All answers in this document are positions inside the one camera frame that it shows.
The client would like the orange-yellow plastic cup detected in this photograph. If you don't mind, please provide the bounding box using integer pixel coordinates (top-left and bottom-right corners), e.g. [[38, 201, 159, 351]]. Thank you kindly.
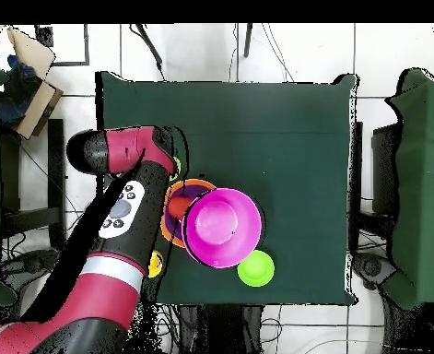
[[147, 250, 165, 278]]

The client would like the purple plastic bowl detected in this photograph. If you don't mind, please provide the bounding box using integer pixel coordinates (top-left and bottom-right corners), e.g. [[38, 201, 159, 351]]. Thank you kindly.
[[163, 183, 213, 242]]

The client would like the black metal frame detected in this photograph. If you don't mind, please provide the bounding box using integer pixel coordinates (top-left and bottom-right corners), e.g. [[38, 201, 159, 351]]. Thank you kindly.
[[34, 23, 91, 67]]

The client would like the black stool frame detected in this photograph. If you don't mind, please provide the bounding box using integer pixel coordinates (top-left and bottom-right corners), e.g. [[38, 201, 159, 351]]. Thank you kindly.
[[0, 117, 67, 250]]

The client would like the black tripod leg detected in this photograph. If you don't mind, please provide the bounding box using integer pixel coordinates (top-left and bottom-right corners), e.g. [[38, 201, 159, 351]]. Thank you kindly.
[[242, 23, 255, 59], [129, 23, 167, 82]]

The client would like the black chair base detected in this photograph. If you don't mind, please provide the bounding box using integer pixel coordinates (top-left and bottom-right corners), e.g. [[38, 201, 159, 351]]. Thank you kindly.
[[0, 248, 61, 292], [352, 252, 398, 290]]

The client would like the small green plastic bowl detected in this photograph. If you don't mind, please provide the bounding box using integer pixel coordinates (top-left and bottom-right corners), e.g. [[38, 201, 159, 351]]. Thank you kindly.
[[237, 249, 276, 288]]

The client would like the pink plastic bowl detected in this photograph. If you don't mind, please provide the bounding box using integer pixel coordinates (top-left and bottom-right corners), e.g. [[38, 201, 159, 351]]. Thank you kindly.
[[181, 186, 264, 270]]

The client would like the dark blue cloth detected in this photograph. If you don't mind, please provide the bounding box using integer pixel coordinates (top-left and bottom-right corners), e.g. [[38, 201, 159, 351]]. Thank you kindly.
[[0, 54, 42, 128]]

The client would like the tangle of floor cables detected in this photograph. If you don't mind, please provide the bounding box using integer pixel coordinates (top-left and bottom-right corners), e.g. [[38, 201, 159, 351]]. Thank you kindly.
[[0, 202, 100, 296]]

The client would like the cardboard box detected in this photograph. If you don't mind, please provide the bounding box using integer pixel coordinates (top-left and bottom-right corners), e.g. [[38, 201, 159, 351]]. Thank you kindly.
[[6, 26, 65, 141]]

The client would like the red plastic cup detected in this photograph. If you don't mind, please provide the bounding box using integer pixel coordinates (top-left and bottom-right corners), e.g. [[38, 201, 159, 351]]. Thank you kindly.
[[167, 195, 193, 222]]

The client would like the dark green tablecloth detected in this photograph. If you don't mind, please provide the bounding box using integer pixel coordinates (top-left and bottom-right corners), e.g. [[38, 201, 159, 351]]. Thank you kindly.
[[95, 70, 359, 306]]

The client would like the pale yellow plastic cup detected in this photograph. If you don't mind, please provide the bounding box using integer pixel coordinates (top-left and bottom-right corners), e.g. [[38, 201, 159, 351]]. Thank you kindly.
[[169, 156, 182, 182]]

